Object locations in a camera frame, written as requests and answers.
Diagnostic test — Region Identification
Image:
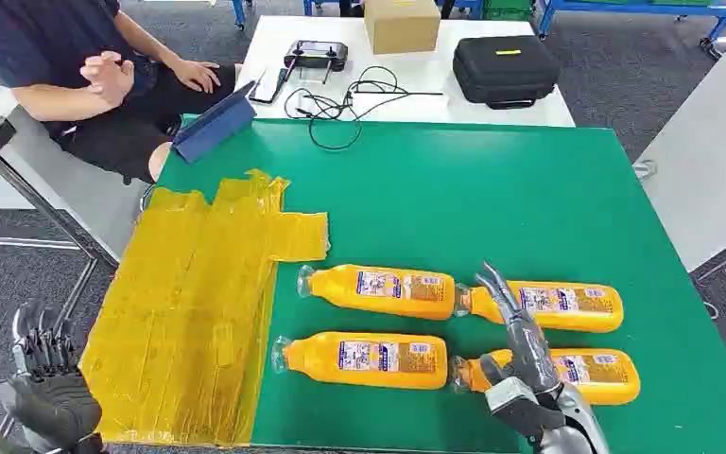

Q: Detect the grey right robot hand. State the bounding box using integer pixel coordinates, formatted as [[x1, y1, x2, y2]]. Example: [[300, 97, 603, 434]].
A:
[[475, 261, 568, 441]]

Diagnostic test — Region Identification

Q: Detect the person's left hand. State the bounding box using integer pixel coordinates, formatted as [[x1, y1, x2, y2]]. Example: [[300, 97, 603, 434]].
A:
[[171, 59, 222, 95]]

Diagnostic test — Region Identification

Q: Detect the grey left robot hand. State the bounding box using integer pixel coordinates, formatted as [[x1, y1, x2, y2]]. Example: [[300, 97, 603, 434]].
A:
[[0, 300, 105, 454]]

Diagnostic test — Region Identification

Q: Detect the person's right hand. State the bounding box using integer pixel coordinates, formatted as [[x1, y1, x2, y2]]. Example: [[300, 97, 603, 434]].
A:
[[79, 50, 136, 109]]

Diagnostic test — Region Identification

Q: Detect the orange drink bottle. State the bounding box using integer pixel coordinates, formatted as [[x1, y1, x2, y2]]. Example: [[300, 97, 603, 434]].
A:
[[296, 263, 458, 323], [453, 279, 626, 335], [269, 331, 450, 392], [449, 347, 642, 408]]

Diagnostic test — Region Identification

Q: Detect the blue tablet case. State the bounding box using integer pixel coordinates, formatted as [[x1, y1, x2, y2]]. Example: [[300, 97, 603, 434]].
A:
[[171, 80, 258, 165]]

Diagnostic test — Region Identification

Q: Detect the black smartphone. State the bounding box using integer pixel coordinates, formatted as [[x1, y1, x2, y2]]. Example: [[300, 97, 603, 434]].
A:
[[248, 66, 289, 105]]

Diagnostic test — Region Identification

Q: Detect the person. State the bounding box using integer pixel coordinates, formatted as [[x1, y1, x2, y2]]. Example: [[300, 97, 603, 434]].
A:
[[0, 0, 239, 186]]

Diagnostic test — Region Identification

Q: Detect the grey bench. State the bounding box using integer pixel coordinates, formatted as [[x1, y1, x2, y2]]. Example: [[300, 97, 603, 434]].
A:
[[0, 65, 155, 266]]

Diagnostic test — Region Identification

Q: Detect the black remote controller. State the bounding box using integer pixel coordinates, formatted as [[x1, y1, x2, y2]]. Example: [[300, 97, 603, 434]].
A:
[[283, 39, 351, 86]]

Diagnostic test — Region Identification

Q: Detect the green table mat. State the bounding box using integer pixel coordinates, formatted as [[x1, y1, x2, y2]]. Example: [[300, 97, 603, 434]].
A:
[[148, 114, 726, 454]]

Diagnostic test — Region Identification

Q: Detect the yellow plastic sheet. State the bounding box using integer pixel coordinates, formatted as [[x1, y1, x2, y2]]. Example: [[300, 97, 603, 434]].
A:
[[78, 168, 332, 448]]

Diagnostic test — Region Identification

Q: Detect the cardboard box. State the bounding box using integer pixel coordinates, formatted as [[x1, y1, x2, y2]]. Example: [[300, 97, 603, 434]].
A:
[[362, 0, 442, 57]]

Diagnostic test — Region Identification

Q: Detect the white table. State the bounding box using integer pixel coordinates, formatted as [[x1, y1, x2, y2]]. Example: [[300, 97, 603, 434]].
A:
[[234, 14, 577, 129]]

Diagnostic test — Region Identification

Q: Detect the grey side table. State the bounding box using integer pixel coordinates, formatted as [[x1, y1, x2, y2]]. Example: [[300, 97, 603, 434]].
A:
[[634, 34, 726, 274]]

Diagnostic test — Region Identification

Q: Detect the black carrying case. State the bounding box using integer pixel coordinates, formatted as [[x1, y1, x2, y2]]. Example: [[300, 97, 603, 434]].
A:
[[451, 34, 562, 112]]

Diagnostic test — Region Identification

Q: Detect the green plastic crate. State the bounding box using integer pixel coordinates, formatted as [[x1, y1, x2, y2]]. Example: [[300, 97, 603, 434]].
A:
[[481, 0, 537, 22]]

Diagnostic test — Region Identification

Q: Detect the black cable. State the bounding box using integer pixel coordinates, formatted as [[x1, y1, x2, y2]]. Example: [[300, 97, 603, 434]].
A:
[[283, 64, 445, 152]]

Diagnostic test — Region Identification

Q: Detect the blue metal cart frame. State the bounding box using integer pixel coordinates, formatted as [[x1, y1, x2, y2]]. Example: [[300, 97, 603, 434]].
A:
[[534, 0, 726, 53]]

